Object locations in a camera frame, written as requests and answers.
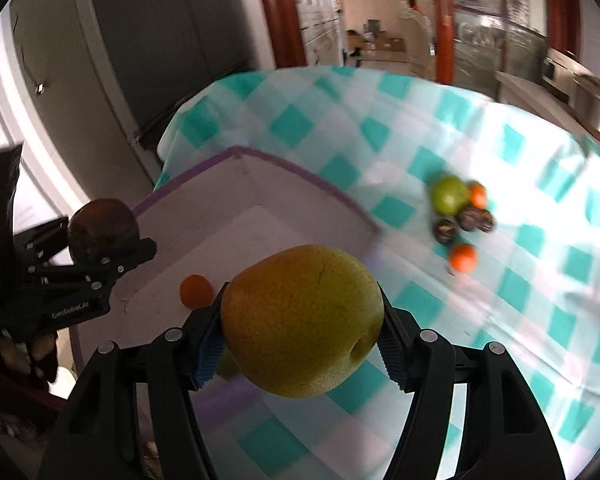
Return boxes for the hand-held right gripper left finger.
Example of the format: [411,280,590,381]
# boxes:
[37,282,241,480]

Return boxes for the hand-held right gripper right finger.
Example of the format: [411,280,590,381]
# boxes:
[376,291,566,480]

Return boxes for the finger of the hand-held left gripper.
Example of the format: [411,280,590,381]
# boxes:
[26,239,158,294]
[13,216,72,262]

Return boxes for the dark brown round fruit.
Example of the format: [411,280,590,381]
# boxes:
[67,198,141,265]

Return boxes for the yellow green pear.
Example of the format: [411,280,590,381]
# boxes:
[220,245,385,398]

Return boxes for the small orange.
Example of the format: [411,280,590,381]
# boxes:
[466,181,489,210]
[448,243,479,274]
[180,274,215,309]

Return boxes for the green round fruit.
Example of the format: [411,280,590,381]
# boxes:
[431,175,471,214]

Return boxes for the purple cardboard box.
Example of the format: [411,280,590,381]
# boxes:
[72,145,383,411]

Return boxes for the person's left hand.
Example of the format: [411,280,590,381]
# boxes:
[0,329,60,382]

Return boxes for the red seat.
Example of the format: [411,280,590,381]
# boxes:
[0,360,61,423]

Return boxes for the grey refrigerator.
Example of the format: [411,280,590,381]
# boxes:
[10,0,277,188]

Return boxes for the teal white checkered tablecloth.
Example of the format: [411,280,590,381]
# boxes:
[152,65,600,480]

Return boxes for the silver kitchen appliance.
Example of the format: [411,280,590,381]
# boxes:
[495,70,600,153]

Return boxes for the stack of cardboard boxes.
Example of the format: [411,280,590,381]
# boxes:
[346,19,412,58]

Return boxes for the white kitchen appliance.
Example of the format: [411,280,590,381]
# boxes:
[541,49,597,103]

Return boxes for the white cabinet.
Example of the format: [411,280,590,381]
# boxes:
[294,0,345,67]

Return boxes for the red wooden door frame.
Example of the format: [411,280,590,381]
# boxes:
[252,0,309,69]

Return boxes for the glass door with wooden frame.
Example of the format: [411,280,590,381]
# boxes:
[431,0,582,103]

